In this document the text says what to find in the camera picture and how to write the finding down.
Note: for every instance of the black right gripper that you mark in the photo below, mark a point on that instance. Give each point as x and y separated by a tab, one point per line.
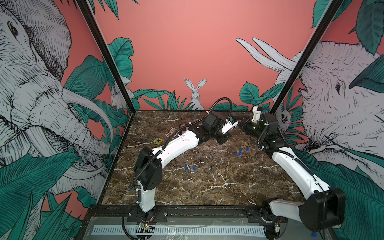
246	124

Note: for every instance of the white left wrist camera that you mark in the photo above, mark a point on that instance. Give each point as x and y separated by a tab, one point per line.
229	124

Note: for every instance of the black frame post right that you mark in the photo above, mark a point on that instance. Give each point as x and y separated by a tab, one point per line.
321	28

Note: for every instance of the black frame post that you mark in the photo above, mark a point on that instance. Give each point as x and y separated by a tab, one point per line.
99	38
321	28

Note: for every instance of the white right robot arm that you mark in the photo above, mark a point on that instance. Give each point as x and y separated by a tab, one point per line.
324	207

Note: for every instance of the black frame post left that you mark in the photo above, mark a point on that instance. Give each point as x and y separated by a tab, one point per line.
99	38

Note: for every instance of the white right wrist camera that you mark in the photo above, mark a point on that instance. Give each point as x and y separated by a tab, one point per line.
257	112

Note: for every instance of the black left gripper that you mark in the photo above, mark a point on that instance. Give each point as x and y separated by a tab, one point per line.
225	137

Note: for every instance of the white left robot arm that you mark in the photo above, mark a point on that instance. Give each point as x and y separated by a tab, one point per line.
150	163

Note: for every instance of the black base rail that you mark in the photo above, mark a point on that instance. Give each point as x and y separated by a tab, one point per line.
162	213

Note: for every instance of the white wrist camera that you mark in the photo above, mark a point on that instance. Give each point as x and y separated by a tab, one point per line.
257	112
229	124

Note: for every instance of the white slotted cable duct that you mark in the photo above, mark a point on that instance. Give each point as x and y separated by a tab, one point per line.
161	230

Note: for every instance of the clear test tube blue stopper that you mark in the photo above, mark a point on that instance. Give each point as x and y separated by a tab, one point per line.
182	161
191	160

